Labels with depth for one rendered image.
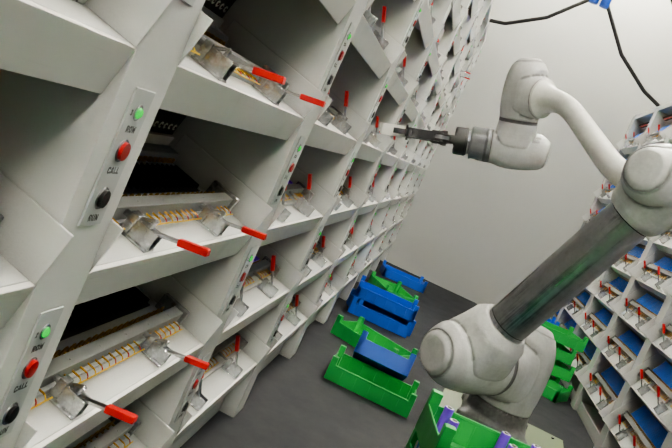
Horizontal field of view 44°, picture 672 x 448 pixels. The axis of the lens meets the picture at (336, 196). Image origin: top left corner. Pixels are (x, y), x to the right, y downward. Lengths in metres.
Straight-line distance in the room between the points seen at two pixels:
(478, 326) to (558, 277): 0.21
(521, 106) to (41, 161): 1.65
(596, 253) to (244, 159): 0.80
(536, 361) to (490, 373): 0.18
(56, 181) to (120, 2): 0.15
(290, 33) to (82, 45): 0.79
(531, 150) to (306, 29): 1.01
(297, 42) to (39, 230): 0.75
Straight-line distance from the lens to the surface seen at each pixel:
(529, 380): 2.09
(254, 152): 1.35
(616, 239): 1.80
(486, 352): 1.91
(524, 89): 2.19
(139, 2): 0.67
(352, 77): 2.04
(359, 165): 2.73
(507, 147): 2.22
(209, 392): 1.79
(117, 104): 0.67
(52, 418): 0.96
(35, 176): 0.69
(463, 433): 1.61
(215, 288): 1.38
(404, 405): 2.79
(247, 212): 1.35
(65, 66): 0.60
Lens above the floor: 0.76
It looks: 4 degrees down
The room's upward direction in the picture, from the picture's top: 24 degrees clockwise
